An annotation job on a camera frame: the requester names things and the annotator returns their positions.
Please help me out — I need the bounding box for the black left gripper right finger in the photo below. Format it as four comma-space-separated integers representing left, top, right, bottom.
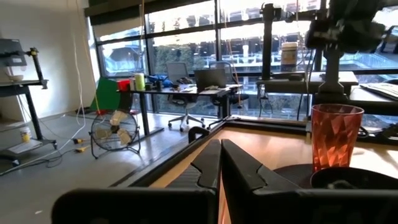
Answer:
221, 139, 398, 224

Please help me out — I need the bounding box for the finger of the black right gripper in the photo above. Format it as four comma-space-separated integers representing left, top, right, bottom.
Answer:
382, 26, 398, 54
305, 20, 326, 49

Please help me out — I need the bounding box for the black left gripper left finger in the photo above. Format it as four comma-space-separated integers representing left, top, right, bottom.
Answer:
51, 138, 223, 224

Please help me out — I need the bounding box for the black bowl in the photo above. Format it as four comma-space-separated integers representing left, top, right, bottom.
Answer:
310, 166, 398, 191

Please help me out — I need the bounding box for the white plastic jar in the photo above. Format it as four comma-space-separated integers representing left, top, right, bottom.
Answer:
280, 41, 299, 73

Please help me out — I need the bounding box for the white keyboard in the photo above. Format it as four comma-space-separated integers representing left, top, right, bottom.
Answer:
359, 82, 398, 101

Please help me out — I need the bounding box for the black round woven placemat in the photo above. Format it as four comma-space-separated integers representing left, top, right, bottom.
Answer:
272, 164, 315, 189

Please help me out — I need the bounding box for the dark grey desk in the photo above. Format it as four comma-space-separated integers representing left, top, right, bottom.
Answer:
256, 70, 398, 116

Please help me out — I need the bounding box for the dark office chair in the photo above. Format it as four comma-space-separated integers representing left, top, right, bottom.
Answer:
208, 60, 249, 110

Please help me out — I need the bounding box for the black office desk with laptop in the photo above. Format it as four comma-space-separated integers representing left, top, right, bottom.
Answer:
117, 83, 249, 138

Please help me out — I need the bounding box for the grey laptop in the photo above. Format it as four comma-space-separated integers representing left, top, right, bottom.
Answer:
193, 68, 228, 91

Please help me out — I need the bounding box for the blue bag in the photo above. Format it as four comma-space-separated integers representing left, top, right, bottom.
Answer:
147, 74, 174, 89

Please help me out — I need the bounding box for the black floor fan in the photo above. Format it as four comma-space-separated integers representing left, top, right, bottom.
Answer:
89, 109, 142, 160

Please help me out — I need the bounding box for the grey mesh office chair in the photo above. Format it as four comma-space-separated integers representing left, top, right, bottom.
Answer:
165, 61, 206, 133

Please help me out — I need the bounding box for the orange faceted plastic tumbler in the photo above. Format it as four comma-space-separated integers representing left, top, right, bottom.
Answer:
311, 103, 365, 174

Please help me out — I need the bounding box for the yellow-green roll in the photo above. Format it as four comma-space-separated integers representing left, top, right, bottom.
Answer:
134, 72, 146, 92

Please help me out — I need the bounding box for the red box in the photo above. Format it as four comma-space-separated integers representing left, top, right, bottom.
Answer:
117, 79, 131, 93

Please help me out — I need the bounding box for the green board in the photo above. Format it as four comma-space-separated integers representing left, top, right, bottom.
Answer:
90, 77, 122, 113

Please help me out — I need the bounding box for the black equipment stand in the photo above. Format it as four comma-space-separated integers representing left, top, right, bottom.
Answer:
0, 38, 58, 162

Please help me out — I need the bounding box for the white cup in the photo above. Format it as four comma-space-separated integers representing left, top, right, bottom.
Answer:
19, 126, 32, 144

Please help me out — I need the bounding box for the black aluminium table frame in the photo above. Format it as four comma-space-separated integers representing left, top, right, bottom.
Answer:
110, 114, 398, 187

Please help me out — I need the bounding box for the black frame handle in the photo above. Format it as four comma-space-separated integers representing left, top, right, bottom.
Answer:
187, 126, 211, 144

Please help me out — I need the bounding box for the black vertical desk post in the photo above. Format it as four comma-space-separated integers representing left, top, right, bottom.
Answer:
260, 2, 282, 81

